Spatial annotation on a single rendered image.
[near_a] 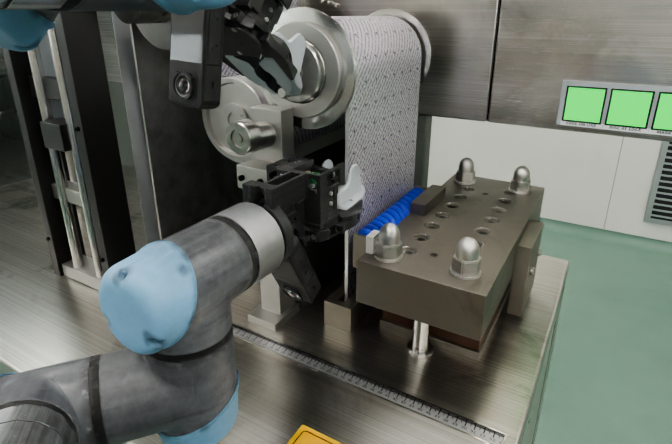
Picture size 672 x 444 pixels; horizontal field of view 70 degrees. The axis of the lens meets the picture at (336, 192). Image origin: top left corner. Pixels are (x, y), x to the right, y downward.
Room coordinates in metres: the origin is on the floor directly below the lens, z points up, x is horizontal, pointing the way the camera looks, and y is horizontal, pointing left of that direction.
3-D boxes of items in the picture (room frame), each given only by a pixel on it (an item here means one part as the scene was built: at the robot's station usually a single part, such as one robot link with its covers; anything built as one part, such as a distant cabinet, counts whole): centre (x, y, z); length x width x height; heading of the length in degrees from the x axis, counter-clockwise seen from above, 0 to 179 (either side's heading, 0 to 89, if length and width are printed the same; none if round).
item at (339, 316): (0.69, -0.07, 0.92); 0.28 x 0.04 x 0.04; 149
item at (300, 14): (0.62, 0.04, 1.25); 0.15 x 0.01 x 0.15; 59
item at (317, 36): (0.72, -0.02, 1.25); 0.26 x 0.12 x 0.12; 149
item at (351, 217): (0.52, 0.00, 1.09); 0.09 x 0.05 x 0.02; 148
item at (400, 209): (0.68, -0.09, 1.03); 0.21 x 0.04 x 0.03; 149
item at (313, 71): (0.60, 0.05, 1.25); 0.07 x 0.02 x 0.07; 59
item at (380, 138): (0.69, -0.07, 1.11); 0.23 x 0.01 x 0.18; 149
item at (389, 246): (0.54, -0.07, 1.05); 0.04 x 0.04 x 0.04
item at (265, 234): (0.42, 0.09, 1.11); 0.08 x 0.05 x 0.08; 59
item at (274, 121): (0.60, 0.09, 1.05); 0.06 x 0.05 x 0.31; 149
